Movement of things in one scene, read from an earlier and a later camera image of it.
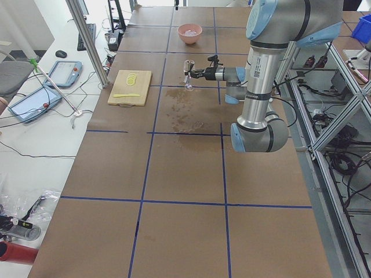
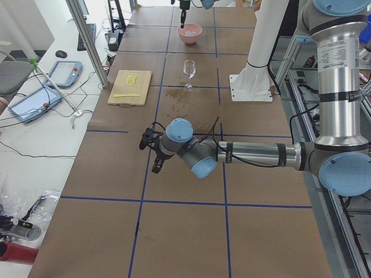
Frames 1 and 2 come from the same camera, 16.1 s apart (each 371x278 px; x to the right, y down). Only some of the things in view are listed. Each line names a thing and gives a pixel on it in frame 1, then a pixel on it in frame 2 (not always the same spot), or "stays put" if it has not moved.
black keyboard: (91, 28) stays put
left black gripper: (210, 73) -> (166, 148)
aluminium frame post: (89, 42) stays put
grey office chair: (13, 74) stays put
